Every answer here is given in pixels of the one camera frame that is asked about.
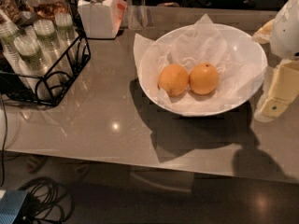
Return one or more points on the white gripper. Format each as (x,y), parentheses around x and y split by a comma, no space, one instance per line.
(286,32)

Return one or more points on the orange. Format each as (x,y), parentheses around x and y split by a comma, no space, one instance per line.
(203,79)
(173,79)

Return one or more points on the white bowl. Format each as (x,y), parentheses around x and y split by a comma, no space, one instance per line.
(246,62)

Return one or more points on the white paper liner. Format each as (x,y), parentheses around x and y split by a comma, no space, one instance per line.
(199,47)

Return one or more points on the clear acrylic stand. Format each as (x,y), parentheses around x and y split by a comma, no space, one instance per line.
(139,16)

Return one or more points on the white ceramic canister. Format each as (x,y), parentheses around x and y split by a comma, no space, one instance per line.
(101,19)

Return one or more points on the plastic cup stack right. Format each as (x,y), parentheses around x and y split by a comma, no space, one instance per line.
(67,33)

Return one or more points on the glass jar with snacks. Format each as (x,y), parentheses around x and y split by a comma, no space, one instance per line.
(46,9)

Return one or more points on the plastic cup stack front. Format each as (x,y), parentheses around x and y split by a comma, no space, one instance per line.
(34,65)

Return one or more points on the plastic cup stack left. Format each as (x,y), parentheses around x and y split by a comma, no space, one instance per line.
(8,33)

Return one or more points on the blue box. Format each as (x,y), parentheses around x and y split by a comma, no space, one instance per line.
(11,204)

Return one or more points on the black wire rack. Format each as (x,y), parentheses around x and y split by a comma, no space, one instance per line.
(57,83)

